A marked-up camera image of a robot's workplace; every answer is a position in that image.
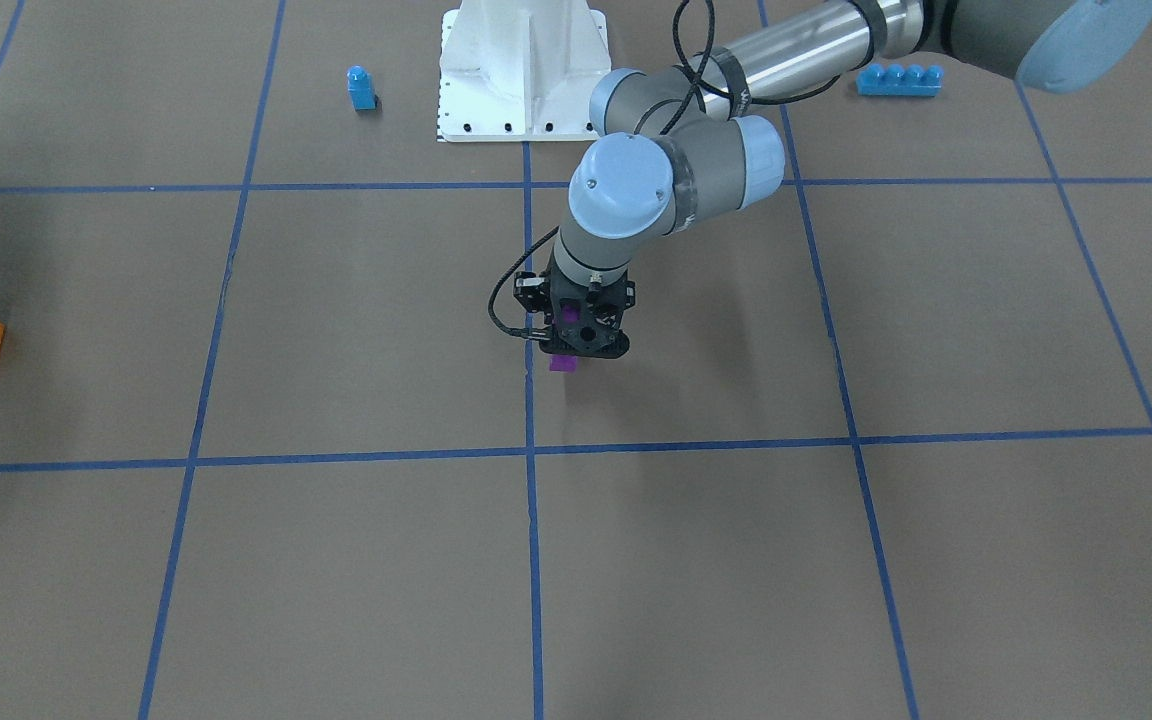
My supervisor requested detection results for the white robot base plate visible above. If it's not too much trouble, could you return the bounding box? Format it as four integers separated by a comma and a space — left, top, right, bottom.
435, 1, 611, 143

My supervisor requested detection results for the small blue brick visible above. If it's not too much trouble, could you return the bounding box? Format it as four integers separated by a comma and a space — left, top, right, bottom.
346, 65, 379, 111

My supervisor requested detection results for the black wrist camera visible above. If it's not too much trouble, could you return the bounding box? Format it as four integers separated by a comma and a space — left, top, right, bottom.
511, 272, 550, 314

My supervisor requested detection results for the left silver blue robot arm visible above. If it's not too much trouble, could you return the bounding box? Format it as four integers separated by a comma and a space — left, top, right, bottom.
500, 1, 1152, 359

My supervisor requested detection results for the blue four-stud brick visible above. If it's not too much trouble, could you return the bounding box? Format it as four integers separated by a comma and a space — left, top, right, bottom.
855, 63, 945, 97

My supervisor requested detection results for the purple trapezoid block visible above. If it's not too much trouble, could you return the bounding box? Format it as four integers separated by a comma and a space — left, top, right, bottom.
548, 306, 579, 373

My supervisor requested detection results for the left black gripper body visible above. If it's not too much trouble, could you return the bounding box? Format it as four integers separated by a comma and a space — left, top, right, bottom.
540, 270, 636, 359

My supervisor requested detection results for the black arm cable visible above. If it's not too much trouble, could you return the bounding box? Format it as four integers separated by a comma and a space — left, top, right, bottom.
488, 0, 843, 343

